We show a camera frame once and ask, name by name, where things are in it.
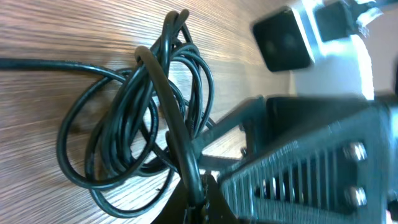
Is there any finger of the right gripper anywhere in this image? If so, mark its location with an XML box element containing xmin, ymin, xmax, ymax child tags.
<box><xmin>192</xmin><ymin>96</ymin><xmax>265</xmax><ymax>156</ymax></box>

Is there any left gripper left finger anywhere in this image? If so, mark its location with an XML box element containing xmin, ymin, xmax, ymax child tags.
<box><xmin>152</xmin><ymin>174</ymin><xmax>239</xmax><ymax>224</ymax></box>

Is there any black cable bundle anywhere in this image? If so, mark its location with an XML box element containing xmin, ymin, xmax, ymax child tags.
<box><xmin>0</xmin><ymin>8</ymin><xmax>218</xmax><ymax>218</ymax></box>

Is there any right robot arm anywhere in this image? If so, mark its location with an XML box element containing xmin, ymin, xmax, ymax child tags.
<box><xmin>193</xmin><ymin>1</ymin><xmax>397</xmax><ymax>157</ymax></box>

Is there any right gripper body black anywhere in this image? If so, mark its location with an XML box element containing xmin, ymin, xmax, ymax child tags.
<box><xmin>242</xmin><ymin>96</ymin><xmax>382</xmax><ymax>156</ymax></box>

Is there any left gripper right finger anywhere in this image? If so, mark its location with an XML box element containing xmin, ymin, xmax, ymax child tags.
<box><xmin>218</xmin><ymin>105</ymin><xmax>395</xmax><ymax>223</ymax></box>

